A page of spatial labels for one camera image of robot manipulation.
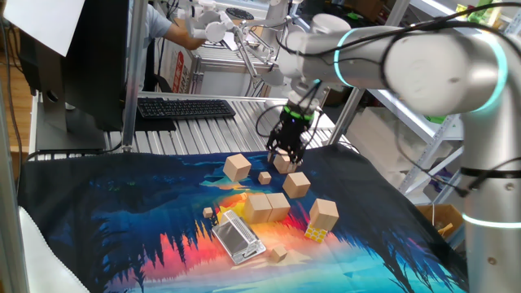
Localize green wrist adapter ring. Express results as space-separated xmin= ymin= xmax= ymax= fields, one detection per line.
xmin=282 ymin=104 xmax=316 ymax=122

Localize silver metal mesh holder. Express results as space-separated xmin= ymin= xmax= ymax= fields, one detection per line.
xmin=211 ymin=209 xmax=267 ymax=266

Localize green yellow bottles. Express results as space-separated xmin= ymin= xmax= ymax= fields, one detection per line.
xmin=455 ymin=0 xmax=506 ymax=25

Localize black computer monitor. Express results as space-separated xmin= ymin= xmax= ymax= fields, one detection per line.
xmin=18 ymin=0 xmax=130 ymax=152

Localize person forearm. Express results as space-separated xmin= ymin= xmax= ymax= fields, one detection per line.
xmin=162 ymin=24 xmax=207 ymax=51

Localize aluminium vertical post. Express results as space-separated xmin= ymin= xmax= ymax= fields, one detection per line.
xmin=120 ymin=0 xmax=149 ymax=154

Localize person in blue shirt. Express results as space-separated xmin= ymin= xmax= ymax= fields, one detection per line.
xmin=128 ymin=2 xmax=173 ymax=89

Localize large wooden cube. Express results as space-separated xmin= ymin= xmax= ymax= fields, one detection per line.
xmin=267 ymin=150 xmax=298 ymax=175
xmin=282 ymin=171 xmax=312 ymax=199
xmin=266 ymin=192 xmax=291 ymax=223
xmin=243 ymin=193 xmax=273 ymax=225
xmin=222 ymin=153 xmax=252 ymax=183
xmin=309 ymin=199 xmax=340 ymax=232

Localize black monitor cable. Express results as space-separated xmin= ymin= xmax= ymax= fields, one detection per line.
xmin=26 ymin=140 xmax=124 ymax=163

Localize white foam pieces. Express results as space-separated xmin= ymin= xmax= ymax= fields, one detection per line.
xmin=345 ymin=106 xmax=420 ymax=188

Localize colourful forest print cloth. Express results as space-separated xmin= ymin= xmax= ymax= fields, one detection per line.
xmin=16 ymin=142 xmax=469 ymax=293

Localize white paper sheet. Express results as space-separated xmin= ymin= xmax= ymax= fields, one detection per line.
xmin=2 ymin=0 xmax=86 ymax=58

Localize Rubik's cube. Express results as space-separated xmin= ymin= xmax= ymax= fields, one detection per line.
xmin=304 ymin=222 xmax=329 ymax=244

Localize black round disc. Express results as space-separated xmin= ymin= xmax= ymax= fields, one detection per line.
xmin=225 ymin=7 xmax=256 ymax=21

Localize white metal shelf rack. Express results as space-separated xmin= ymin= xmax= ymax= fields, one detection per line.
xmin=327 ymin=0 xmax=521 ymax=249

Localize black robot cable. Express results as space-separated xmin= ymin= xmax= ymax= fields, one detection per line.
xmin=255 ymin=2 xmax=521 ymax=199

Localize cardboard box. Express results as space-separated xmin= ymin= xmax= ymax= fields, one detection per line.
xmin=415 ymin=203 xmax=465 ymax=241

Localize grey frame post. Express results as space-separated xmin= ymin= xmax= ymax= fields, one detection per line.
xmin=0 ymin=81 xmax=30 ymax=293

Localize black keyboard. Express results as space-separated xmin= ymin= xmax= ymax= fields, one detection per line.
xmin=136 ymin=97 xmax=238 ymax=121

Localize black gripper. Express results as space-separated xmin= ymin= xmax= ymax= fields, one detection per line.
xmin=265 ymin=116 xmax=313 ymax=164

